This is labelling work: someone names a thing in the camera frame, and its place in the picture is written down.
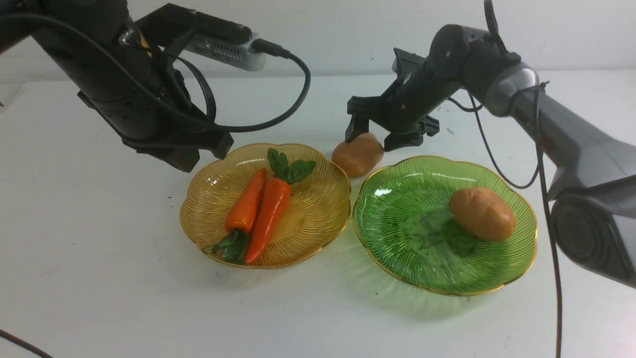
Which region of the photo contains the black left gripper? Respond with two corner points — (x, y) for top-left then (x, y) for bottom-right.
(30, 0), (234, 173)

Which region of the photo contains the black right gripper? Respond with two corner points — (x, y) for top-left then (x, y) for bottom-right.
(345, 24), (490, 152)

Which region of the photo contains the brown plastic potato with dimple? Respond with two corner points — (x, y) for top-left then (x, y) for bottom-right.
(331, 132), (384, 179)

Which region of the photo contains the orange plastic carrot leaves down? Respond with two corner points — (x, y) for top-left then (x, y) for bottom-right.
(212, 169), (268, 265)

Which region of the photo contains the orange plastic carrot leaves up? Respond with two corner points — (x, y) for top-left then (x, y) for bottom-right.
(244, 148), (317, 265)

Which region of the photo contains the smooth brown plastic potato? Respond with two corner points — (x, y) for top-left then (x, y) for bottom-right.
(448, 186), (516, 242)

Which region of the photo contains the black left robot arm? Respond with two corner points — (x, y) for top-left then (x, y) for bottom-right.
(1, 0), (248, 172)

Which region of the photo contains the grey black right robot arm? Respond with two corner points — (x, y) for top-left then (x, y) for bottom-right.
(345, 20), (635, 287)

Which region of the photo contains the green ribbed glass plate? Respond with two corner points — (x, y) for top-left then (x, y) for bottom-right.
(352, 156), (538, 296)

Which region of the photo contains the amber ribbed glass plate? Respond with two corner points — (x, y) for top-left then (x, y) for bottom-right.
(179, 143), (351, 269)

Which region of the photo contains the black camera cable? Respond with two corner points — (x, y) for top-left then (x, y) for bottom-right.
(0, 12), (312, 133)

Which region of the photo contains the dark cable bottom left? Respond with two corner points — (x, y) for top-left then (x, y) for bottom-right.
(0, 329), (53, 358)

